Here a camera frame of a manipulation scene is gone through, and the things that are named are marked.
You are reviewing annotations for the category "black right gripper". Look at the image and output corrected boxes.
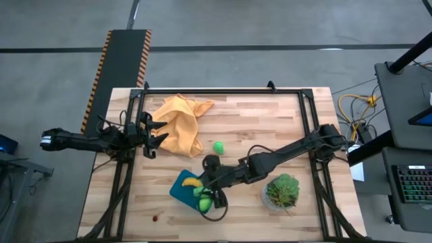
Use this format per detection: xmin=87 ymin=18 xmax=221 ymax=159
xmin=201 ymin=154 xmax=251 ymax=209

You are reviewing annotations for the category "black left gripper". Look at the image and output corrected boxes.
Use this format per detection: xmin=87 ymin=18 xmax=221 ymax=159
xmin=123 ymin=111 xmax=169 ymax=160

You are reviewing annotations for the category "light green toy fruit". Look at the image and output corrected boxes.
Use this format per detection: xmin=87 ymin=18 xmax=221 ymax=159
xmin=198 ymin=197 xmax=213 ymax=213

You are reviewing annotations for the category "yellow toy banana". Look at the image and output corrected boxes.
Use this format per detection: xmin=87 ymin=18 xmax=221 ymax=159
xmin=181 ymin=177 xmax=204 ymax=188

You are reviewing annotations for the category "orange cloth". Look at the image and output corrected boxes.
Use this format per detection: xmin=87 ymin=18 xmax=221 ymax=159
xmin=150 ymin=93 xmax=215 ymax=159

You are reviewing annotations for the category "teal plate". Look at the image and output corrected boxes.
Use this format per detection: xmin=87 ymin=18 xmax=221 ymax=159
xmin=169 ymin=169 xmax=214 ymax=214

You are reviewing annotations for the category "white faceted plant pot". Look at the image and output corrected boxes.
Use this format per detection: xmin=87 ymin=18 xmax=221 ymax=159
xmin=261 ymin=184 xmax=298 ymax=213

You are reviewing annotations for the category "green succulent plant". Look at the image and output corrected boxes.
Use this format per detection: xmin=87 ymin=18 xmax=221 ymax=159
xmin=265 ymin=173 xmax=300 ymax=217

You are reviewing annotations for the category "black ramp with yellow stripes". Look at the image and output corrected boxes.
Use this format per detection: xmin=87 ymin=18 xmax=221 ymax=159
xmin=80 ymin=29 xmax=153 ymax=136

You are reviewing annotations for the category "grey metal cart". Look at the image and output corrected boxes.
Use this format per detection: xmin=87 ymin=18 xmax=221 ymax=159
xmin=0 ymin=157 xmax=55 ymax=243

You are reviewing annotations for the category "white paper sheet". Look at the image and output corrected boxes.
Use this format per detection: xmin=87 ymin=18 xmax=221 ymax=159
xmin=349 ymin=144 xmax=365 ymax=182

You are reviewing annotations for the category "dark device with blue glow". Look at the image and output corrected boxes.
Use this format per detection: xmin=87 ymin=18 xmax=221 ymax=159
xmin=0 ymin=134 xmax=20 ymax=155

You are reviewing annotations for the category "black power strip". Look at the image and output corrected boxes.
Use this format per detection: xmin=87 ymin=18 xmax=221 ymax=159
xmin=357 ymin=123 xmax=372 ymax=142

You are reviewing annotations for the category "black desk beam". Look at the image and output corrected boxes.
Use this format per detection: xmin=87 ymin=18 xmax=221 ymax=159
xmin=346 ymin=130 xmax=396 ymax=167

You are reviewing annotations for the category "grey keyboard desk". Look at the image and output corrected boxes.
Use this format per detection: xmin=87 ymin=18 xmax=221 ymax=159
xmin=381 ymin=146 xmax=432 ymax=234

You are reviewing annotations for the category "backlit computer keyboard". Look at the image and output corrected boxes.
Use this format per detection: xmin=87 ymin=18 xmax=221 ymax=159
xmin=391 ymin=164 xmax=432 ymax=204

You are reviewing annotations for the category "tablet with blue screen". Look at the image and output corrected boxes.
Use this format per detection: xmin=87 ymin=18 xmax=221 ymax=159
xmin=407 ymin=107 xmax=432 ymax=128

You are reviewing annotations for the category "black pole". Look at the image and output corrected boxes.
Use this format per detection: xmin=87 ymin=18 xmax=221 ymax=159
xmin=387 ymin=31 xmax=432 ymax=74

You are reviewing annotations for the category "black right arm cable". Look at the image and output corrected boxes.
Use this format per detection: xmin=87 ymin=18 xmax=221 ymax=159
xmin=198 ymin=144 xmax=275 ymax=223

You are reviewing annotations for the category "black aluminium table frame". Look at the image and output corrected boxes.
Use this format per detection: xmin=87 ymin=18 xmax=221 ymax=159
xmin=76 ymin=80 xmax=369 ymax=243

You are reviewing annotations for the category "yellow cable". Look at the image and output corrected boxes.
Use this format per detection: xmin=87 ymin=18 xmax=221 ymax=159
xmin=338 ymin=94 xmax=382 ymax=142

